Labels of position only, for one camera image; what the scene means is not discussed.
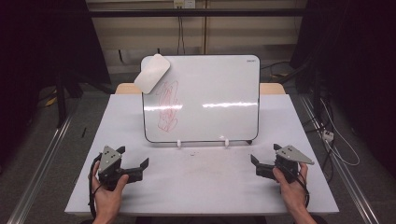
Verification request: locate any white cable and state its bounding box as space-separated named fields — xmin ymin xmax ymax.
xmin=319 ymin=97 xmax=361 ymax=167

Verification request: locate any person's left hand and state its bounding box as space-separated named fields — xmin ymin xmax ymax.
xmin=90 ymin=161 xmax=130 ymax=219

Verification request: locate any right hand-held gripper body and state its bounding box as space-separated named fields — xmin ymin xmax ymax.
xmin=273 ymin=145 xmax=315 ymax=185

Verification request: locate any black hanging wall cable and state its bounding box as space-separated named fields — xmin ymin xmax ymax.
xmin=177 ymin=16 xmax=185 ymax=56

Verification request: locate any aluminium floor rail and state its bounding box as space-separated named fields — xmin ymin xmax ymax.
xmin=6 ymin=113 xmax=76 ymax=224
xmin=298 ymin=93 xmax=381 ymax=224

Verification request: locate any black floor cable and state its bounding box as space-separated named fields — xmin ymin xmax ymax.
xmin=260 ymin=61 xmax=293 ymax=79

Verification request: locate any wooden table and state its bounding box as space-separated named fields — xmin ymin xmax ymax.
xmin=115 ymin=82 xmax=287 ymax=95

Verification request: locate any black horizontal bar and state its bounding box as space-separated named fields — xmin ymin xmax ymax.
xmin=88 ymin=7 xmax=308 ymax=19

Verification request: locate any white oval whiteboard eraser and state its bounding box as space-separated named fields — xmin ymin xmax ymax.
xmin=134 ymin=53 xmax=172 ymax=95

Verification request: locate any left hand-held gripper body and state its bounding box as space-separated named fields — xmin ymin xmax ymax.
xmin=98 ymin=145 xmax=133 ymax=191

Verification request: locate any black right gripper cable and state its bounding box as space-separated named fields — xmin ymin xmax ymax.
xmin=292 ymin=169 xmax=311 ymax=209

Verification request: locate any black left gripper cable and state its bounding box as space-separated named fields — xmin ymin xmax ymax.
xmin=88 ymin=153 xmax=104 ymax=218

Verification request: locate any black metal stand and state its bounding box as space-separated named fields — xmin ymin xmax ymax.
xmin=54 ymin=69 xmax=117 ymax=129

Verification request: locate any white dry-erase whiteboard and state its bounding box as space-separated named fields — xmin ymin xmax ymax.
xmin=140 ymin=54 xmax=262 ymax=145

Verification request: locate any white wall socket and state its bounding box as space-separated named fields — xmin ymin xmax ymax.
xmin=173 ymin=0 xmax=197 ymax=9

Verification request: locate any black curtain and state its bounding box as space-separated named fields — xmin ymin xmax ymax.
xmin=0 ymin=0 xmax=112 ymax=169
xmin=289 ymin=0 xmax=396 ymax=178

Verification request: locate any person's right hand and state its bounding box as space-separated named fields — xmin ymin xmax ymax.
xmin=272 ymin=162 xmax=310 ymax=217

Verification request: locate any white power strip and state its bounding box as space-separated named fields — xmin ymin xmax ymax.
xmin=321 ymin=130 xmax=335 ymax=143

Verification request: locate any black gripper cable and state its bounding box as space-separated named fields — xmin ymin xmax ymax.
xmin=88 ymin=153 xmax=104 ymax=218
xmin=292 ymin=169 xmax=311 ymax=209

